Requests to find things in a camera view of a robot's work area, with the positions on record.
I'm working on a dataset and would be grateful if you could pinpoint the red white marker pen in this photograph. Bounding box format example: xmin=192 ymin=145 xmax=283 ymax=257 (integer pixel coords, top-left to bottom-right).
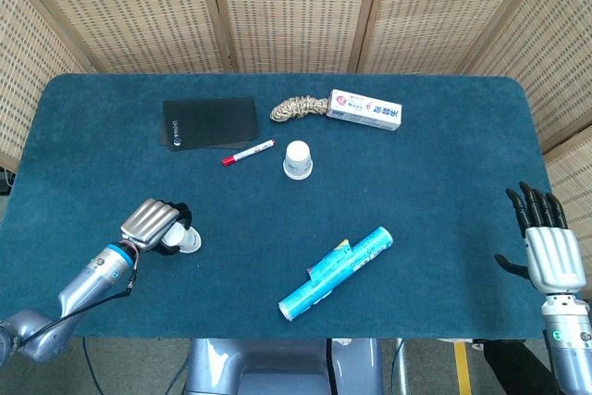
xmin=221 ymin=138 xmax=278 ymax=167

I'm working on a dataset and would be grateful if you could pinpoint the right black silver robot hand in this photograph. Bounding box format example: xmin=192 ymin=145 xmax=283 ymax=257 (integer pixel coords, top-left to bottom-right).
xmin=494 ymin=180 xmax=586 ymax=297

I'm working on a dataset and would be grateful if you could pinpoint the light blue plastic wrap roll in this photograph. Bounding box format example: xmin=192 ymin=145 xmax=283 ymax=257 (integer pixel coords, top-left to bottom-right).
xmin=277 ymin=226 xmax=395 ymax=323

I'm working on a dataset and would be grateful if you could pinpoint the blue table mat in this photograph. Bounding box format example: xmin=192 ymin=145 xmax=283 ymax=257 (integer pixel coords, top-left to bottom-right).
xmin=0 ymin=72 xmax=568 ymax=340

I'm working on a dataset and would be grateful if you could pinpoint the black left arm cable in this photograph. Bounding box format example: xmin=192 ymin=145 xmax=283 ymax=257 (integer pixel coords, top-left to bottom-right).
xmin=8 ymin=251 xmax=141 ymax=351

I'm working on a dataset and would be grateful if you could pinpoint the grey robot torso base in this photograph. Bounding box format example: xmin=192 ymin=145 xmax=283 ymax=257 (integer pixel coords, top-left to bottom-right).
xmin=184 ymin=338 xmax=385 ymax=395

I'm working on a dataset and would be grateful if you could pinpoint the white toothpaste box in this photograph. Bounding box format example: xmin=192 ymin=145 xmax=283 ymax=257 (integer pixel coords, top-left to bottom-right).
xmin=326 ymin=88 xmax=404 ymax=132

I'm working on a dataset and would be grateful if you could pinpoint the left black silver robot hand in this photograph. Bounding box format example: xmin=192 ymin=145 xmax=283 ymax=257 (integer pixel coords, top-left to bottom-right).
xmin=119 ymin=198 xmax=193 ymax=256

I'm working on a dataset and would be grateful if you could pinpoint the braided beige rope bundle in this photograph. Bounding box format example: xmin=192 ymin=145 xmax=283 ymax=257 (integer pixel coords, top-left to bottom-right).
xmin=269 ymin=94 xmax=330 ymax=124

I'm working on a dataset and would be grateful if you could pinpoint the woven bamboo folding screen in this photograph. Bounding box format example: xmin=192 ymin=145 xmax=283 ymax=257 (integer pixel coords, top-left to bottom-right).
xmin=0 ymin=0 xmax=592 ymax=239

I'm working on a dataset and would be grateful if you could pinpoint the black leather pad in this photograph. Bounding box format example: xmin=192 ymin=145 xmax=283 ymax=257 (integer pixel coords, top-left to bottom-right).
xmin=158 ymin=97 xmax=260 ymax=154

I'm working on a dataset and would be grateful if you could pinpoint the yellow floor tape strip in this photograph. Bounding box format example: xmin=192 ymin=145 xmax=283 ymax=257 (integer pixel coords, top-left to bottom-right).
xmin=452 ymin=339 xmax=474 ymax=395

